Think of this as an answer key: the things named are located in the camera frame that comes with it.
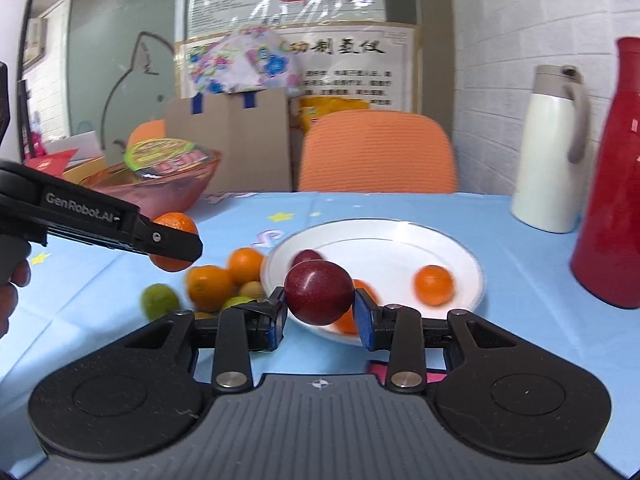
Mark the floral cloth bag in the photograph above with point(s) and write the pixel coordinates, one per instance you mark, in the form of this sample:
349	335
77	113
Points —
251	58

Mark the small orange tangerine on plate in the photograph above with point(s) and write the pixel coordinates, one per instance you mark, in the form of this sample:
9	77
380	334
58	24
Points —
434	285

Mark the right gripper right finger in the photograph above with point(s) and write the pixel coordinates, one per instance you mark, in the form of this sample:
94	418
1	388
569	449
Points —
406	334

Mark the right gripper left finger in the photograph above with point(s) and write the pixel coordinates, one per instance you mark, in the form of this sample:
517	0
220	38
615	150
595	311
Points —
237	331

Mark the Chinese text poster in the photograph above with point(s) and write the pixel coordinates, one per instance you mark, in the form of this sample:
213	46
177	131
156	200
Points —
375	62

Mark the large front tangerine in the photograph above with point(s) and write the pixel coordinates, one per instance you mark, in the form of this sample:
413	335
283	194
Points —
348	323

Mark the large green apple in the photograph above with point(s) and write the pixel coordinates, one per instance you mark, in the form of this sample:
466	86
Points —
237	301

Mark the brown cardboard box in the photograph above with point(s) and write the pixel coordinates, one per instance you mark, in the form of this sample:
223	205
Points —
250	132

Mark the large orange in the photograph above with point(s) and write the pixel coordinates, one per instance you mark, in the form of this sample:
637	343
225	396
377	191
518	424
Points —
209	287

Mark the dark red plum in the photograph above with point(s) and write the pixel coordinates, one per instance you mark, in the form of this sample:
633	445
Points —
305	255
318	292

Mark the small green apple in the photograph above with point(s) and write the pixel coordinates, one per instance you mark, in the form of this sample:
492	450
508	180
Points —
158	300

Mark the instant noodle cup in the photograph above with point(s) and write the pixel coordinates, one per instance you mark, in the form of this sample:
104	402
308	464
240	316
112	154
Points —
163	157

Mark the orange chair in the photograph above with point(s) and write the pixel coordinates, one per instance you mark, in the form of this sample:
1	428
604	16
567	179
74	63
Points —
148	130
377	151

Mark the white thermos jug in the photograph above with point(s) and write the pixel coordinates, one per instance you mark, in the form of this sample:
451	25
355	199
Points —
551	175

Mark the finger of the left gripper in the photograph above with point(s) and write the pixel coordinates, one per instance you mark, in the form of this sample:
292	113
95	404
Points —
172	236

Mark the red thermos jug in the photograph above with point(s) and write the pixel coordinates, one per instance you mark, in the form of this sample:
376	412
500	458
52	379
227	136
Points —
606	257

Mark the green snack box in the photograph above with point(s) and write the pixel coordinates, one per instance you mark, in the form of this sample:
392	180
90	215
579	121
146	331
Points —
73	158

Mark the white round plate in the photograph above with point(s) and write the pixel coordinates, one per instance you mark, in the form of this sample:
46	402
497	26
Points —
385	254

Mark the blue cartoon tablecloth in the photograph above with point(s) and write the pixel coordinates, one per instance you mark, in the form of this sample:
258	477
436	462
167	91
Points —
81	297

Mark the dark red plum on plate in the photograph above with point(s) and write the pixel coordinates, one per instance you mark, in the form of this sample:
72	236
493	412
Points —
305	255

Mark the person's left hand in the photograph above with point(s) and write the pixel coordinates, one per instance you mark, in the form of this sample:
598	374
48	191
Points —
9	294

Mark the yellow snack bag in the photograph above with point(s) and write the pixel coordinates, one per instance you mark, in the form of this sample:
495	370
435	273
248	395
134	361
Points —
312	108

